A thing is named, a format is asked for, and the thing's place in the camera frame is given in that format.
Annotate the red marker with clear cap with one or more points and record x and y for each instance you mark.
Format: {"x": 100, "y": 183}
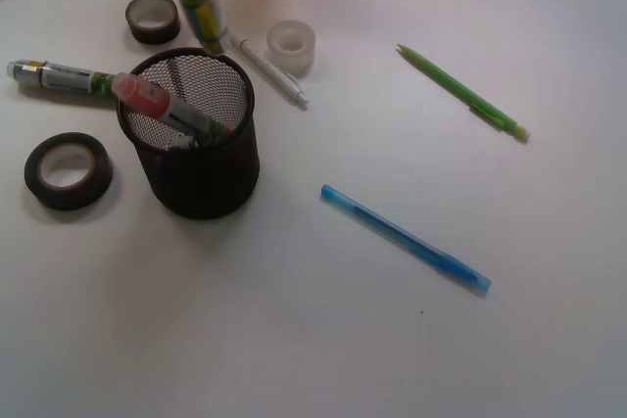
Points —
{"x": 156, "y": 102}

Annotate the green marker with clear cap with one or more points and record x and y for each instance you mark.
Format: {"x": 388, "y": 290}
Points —
{"x": 51, "y": 77}

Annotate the black mesh pen holder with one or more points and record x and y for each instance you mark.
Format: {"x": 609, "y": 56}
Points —
{"x": 201, "y": 183}

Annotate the light blue capped pen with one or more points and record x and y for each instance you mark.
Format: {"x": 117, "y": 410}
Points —
{"x": 441, "y": 261}

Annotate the dark brown tape roll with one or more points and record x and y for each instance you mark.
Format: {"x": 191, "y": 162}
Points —
{"x": 153, "y": 22}

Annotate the clear adhesive tape roll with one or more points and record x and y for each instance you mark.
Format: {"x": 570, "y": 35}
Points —
{"x": 291, "y": 46}

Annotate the white dotted mechanical pencil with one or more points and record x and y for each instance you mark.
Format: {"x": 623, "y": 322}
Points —
{"x": 285, "y": 82}

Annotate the black electrical tape roll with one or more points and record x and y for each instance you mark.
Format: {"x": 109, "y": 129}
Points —
{"x": 68, "y": 171}

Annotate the green mechanical pencil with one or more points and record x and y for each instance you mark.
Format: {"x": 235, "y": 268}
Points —
{"x": 477, "y": 104}

